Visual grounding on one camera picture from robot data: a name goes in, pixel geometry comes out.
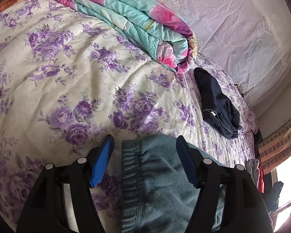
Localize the folded black pants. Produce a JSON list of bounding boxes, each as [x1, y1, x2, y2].
[[193, 67, 243, 140]]

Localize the red cloth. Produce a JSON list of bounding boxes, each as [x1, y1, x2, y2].
[[257, 166, 265, 193]]

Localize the teal fleece pants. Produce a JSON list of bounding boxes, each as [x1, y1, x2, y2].
[[121, 135, 227, 233]]

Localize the dark clothing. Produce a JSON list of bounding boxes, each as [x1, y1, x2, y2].
[[264, 182, 285, 214]]

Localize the grey garment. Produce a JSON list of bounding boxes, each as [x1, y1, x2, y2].
[[245, 159, 260, 182]]

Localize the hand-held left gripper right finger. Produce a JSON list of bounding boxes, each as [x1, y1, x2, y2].
[[176, 135, 273, 233]]

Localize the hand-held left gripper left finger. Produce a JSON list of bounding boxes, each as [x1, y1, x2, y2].
[[16, 135, 114, 233]]

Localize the white lace cover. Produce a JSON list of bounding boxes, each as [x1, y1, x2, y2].
[[136, 0, 291, 107]]

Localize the folded turquoise pink floral quilt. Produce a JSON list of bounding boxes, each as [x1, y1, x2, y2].
[[57, 0, 200, 74]]

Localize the bed with purple floral sheet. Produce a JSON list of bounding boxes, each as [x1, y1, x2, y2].
[[0, 0, 256, 226]]

